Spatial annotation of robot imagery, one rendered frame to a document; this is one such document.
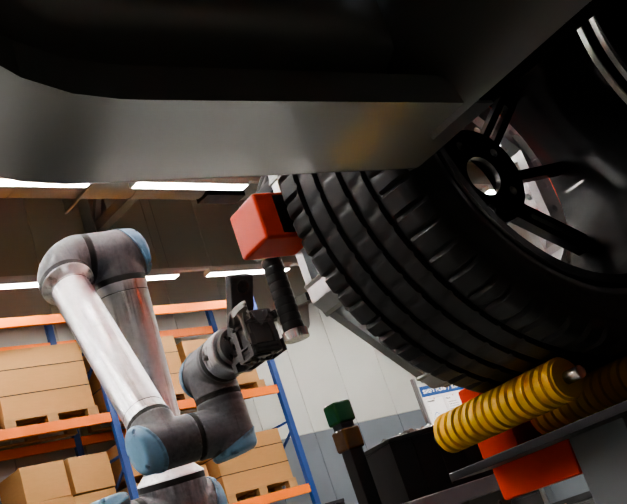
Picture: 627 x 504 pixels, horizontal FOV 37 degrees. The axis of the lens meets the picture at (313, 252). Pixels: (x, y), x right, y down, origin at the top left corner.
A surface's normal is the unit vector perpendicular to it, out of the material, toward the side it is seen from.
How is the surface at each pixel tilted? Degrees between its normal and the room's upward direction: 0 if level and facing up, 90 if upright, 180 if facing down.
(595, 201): 76
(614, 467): 90
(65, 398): 90
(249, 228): 90
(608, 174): 83
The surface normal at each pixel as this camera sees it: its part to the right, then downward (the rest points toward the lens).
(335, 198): -0.76, 0.20
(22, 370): 0.57, -0.44
